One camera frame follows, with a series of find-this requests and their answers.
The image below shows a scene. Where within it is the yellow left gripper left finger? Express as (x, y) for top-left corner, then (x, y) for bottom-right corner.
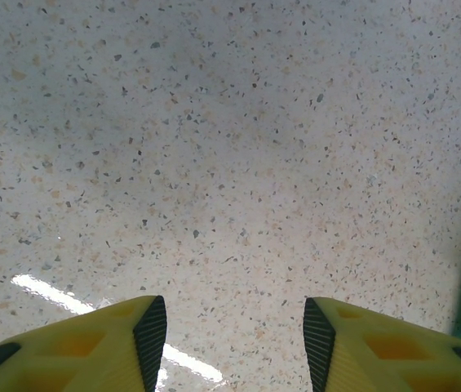
(0, 294), (169, 392)

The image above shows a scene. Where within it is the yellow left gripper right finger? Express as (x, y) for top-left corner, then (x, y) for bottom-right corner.
(303, 296), (461, 392)

